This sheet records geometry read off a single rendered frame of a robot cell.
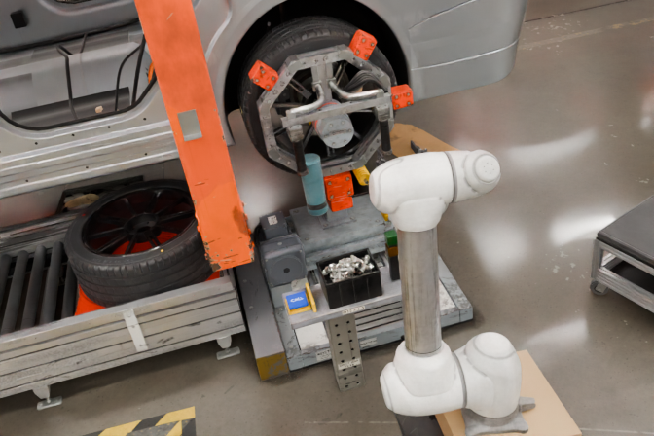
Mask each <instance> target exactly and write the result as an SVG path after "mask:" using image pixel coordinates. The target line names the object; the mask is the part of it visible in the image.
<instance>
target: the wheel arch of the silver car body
mask: <svg viewBox="0 0 654 436"><path fill-rule="evenodd" d="M282 2H284V9H285V16H286V21H289V20H290V19H295V18H300V17H306V16H327V17H334V18H340V19H341V20H345V21H347V22H348V23H351V24H353V25H354V26H356V27H357V28H359V29H360V30H362V31H365V32H367V33H369V34H371V35H373V36H374V37H375V39H376V40H377V41H378V42H377V44H376V46H377V47H378V48H379V50H380V51H381V52H382V53H383V54H384V55H385V57H386V58H387V60H388V61H389V63H390V65H391V67H392V69H393V71H394V74H395V77H396V82H397V86H400V85H404V84H407V85H408V86H409V88H410V89H411V90H413V77H412V69H411V65H410V62H409V58H408V55H407V52H406V50H405V47H404V45H403V43H402V41H401V39H400V37H399V35H398V34H397V32H396V31H395V29H394V28H393V26H392V25H391V24H390V23H389V21H388V20H387V19H386V18H385V17H384V16H383V15H382V14H381V13H380V12H378V11H377V10H376V9H375V8H373V7H372V6H370V5H369V4H367V3H366V2H364V1H362V0H281V1H279V2H277V3H275V4H273V5H272V6H270V7H269V8H267V9H266V10H265V11H264V12H263V13H261V14H260V15H258V16H257V17H256V18H255V19H254V20H253V21H252V22H251V23H250V24H249V26H248V27H247V28H246V29H245V30H244V32H243V33H242V35H241V36H240V38H239V39H238V41H237V42H236V45H235V47H234V49H233V51H232V53H231V56H230V58H229V61H228V64H227V67H226V71H225V75H224V80H223V87H222V113H223V119H224V124H225V128H226V131H227V134H228V136H229V138H230V140H231V143H232V144H233V146H234V145H236V144H235V141H234V138H233V134H232V131H231V127H230V124H229V121H228V115H229V114H230V113H231V112H232V111H234V110H236V109H239V106H238V100H237V89H238V87H237V84H238V78H239V73H240V70H241V67H242V66H243V63H244V61H245V60H246V57H247V56H248V54H250V51H251V49H253V47H254V46H255V44H256V43H258V41H259V40H260V39H262V37H263V36H264V35H265V34H266V32H267V27H268V22H270V23H271V26H270V29H269V31H270V30H273V28H275V27H278V26H279V25H280V24H281V18H280V11H279V4H280V3H282ZM345 70H346V72H347V74H348V77H349V81H351V79H352V78H353V77H354V76H355V75H356V74H357V73H358V72H359V71H361V70H360V69H358V68H357V67H355V66H354V65H352V64H351V63H348V65H347V67H346V69H345Z"/></svg>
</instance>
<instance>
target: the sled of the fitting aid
mask: <svg viewBox="0 0 654 436"><path fill-rule="evenodd" d="M379 213H380V215H381V218H382V219H383V221H384V223H385V231H383V232H379V233H375V234H371V235H367V236H362V237H358V238H354V239H350V240H347V241H343V242H339V243H335V244H331V245H328V246H324V247H320V248H316V249H312V250H309V251H306V252H305V256H306V260H307V267H308V271H310V270H314V269H317V265H316V262H319V261H322V260H326V259H330V258H334V257H337V256H341V255H345V254H347V253H351V252H355V251H359V250H362V249H366V248H369V249H370V251H371V253H372V254H373V253H377V252H381V251H384V250H385V244H386V242H385V240H384V232H387V231H391V230H395V232H396V234H397V230H396V229H395V227H394V225H393V223H392V222H391V220H390V218H389V217H388V214H387V213H382V212H380V211H379ZM284 218H285V219H286V220H287V221H288V224H289V227H290V229H291V232H292V234H297V233H296V231H295V228H294V225H293V222H292V220H291V217H290V216H288V217H284Z"/></svg>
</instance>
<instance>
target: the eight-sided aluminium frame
mask: <svg viewBox="0 0 654 436"><path fill-rule="evenodd" d="M324 58H325V59H324ZM344 59H345V60H346V61H348V62H349V63H351V64H352V65H354V66H355V67H357V68H358V69H360V70H369V71H371V72H372V73H374V74H375V75H376V77H377V78H378V79H379V80H380V81H381V82H382V83H383V84H384V85H385V87H386V88H387V89H388V92H389V94H390V95H391V86H390V85H391V83H390V78H389V76H388V75H387V74H386V73H385V72H384V71H382V70H381V69H380V68H378V67H377V66H376V65H375V64H373V63H372V62H370V61H369V60H367V61H366V60H364V59H362V58H360V57H358V56H356V55H353V51H352V50H351V48H350V47H348V46H346V45H345V44H342V45H336V46H334V47H329V48H325V49H320V50H316V51H311V52H307V53H302V54H294V55H290V56H288V57H287V59H286V60H285V61H284V63H283V64H282V66H281V67H280V68H279V70H278V71H277V75H278V77H279V79H278V80H277V82H276V83H275V85H274V86H273V88H272V89H271V91H267V90H264V92H263V93H262V95H260V97H259V99H258V100H257V102H256V103H257V109H258V112H259V117H260V122H261V127H262V131H263V135H264V140H265V146H266V149H267V153H268V155H269V157H270V158H271V159H273V160H274V161H277V162H279V163H281V164H283V165H285V166H287V167H289V168H291V169H293V170H295V171H296V172H297V164H296V158H295V156H294V155H292V154H290V153H289V152H287V151H285V150H283V149H281V148H279V147H278V146H276V142H275V137H274V132H273V123H272V118H271V113H270V108H271V107H272V106H273V104H274V102H275V101H276V100H277V98H278V97H279V95H280V94H281V93H282V91H283V90H284V88H285V87H286V85H287V84H288V83H289V81H290V80H291V78H292V77H293V76H294V74H295V73H296V71H297V70H300V69H305V68H309V67H311V66H314V65H322V64H325V63H327V62H335V61H339V60H344ZM314 60H315V61H314ZM387 105H388V106H389V107H390V119H388V122H389V132H391V131H392V129H393V128H394V119H393V108H392V97H391V102H390V103H387ZM367 144H368V145H367ZM381 144H382V140H381V130H380V122H378V124H377V125H376V126H375V127H374V129H373V130H372V131H371V133H370V134H369V135H368V137H367V138H366V139H365V140H364V142H363V143H362V144H361V146H360V147H359V148H358V149H357V151H356V152H355V153H354V154H353V155H350V156H346V157H342V158H337V159H333V160H330V161H326V162H322V163H321V168H322V172H323V177H325V176H330V175H334V174H338V173H342V172H346V171H350V170H354V169H358V168H361V167H363V166H364V164H366V163H367V161H368V160H369V159H370V158H371V156H372V155H373V154H374V153H375V151H376V150H377V149H378V148H379V146H380V145H381ZM371 148H372V149H371Z"/></svg>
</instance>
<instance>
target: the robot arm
mask: <svg viewBox="0 0 654 436"><path fill-rule="evenodd" d="M411 148H412V150H413V151H414V152H415V153H414V154H413V155H409V156H404V157H400V158H396V159H393V160H391V161H390V160H386V159H385V158H384V156H383V154H382V152H381V151H380V149H377V154H378V160H377V161H376V169H375V170H374V171H373V172H372V173H371V175H370V179H369V193H370V199H371V202H372V204H373V206H374V207H375V208H376V209H377V210H378V211H380V212H382V213H388V215H389V217H390V220H391V222H392V223H393V224H394V226H395V227H396V228H397V240H398V255H399V270H400V279H401V293H402V308H403V322H404V337H405V341H403V342H402V343H401V344H400V345H399V346H398V347H397V349H396V354H395V357H394V361H393V362H391V363H388V364H387V365H386V366H385V367H384V369H383V370H382V372H381V376H380V382H381V390H382V394H383V398H384V401H385V404H386V407H387V408H388V409H390V410H392V411H393V412H394V413H397V414H400V415H405V416H415V417H418V416H429V415H436V414H441V413H445V412H450V411H453V410H457V409H461V413H462V417H463V420H464V424H465V436H482V435H493V434H504V433H521V434H526V433H528V424H527V422H526V421H525V420H524V417H523V415H522V412H523V411H526V410H530V409H533V408H535V406H536V404H535V403H534V402H535V400H534V398H531V397H522V396H520V391H521V383H522V368H521V362H520V359H519V356H518V354H517V352H516V350H515V349H514V347H513V346H512V344H511V343H510V342H509V341H508V339H507V338H505V337H504V336H502V335H500V334H497V333H492V332H489V333H482V334H479V335H477V336H475V337H474V338H472V339H471V340H469V341H468V342H467V344H466V345H465V346H463V347H461V348H460V349H458V350H456V351H454V352H451V350H450V348H449V347H448V346H447V345H446V344H445V343H444V342H443V341H442V338H441V314H440V292H439V269H438V246H437V224H438V223H439V221H440V219H441V216H442V214H443V213H444V212H445V211H446V209H447V208H448V205H449V203H453V202H458V201H462V200H467V199H471V198H475V197H477V196H480V195H482V194H485V193H487V192H489V191H491V190H492V189H493V188H494V187H495V186H496V185H497V183H498V181H499V179H500V175H501V173H500V167H499V161H498V159H497V158H496V157H495V156H494V155H493V154H491V153H489V152H487V151H484V150H476V151H472V152H470V151H445V152H427V149H426V148H425V149H424V150H422V149H420V148H419V146H417V145H416V144H415V143H414V142H413V140H411Z"/></svg>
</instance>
